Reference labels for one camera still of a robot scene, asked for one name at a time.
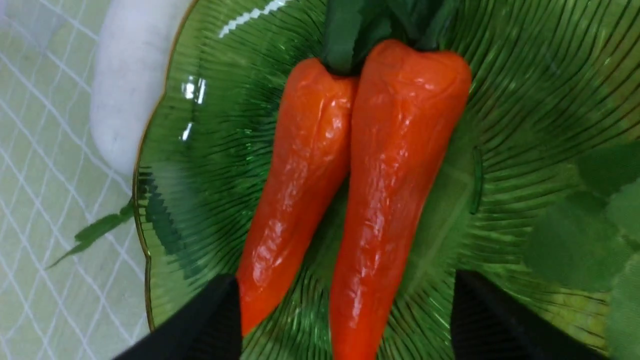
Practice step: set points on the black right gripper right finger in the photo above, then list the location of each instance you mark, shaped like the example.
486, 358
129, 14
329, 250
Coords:
489, 324

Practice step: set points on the white radish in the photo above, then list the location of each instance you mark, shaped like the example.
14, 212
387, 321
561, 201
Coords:
130, 71
589, 240

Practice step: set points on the green ribbed glass plate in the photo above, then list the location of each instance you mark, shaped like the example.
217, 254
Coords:
552, 80

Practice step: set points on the orange carrot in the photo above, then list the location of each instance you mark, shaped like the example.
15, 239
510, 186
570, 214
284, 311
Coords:
410, 97
310, 161

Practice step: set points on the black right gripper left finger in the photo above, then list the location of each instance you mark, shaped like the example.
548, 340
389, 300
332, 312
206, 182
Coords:
207, 327

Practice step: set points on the green checked tablecloth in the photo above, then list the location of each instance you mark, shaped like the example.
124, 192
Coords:
90, 306

